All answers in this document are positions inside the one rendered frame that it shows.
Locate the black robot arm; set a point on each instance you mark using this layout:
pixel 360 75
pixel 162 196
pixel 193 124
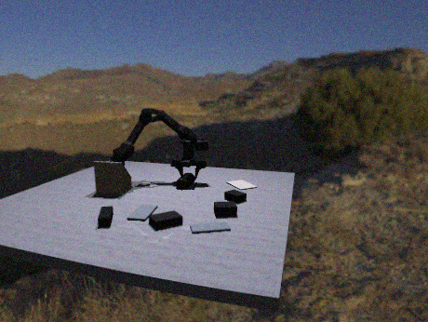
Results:
pixel 126 148

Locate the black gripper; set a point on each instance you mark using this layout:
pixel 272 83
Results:
pixel 199 165

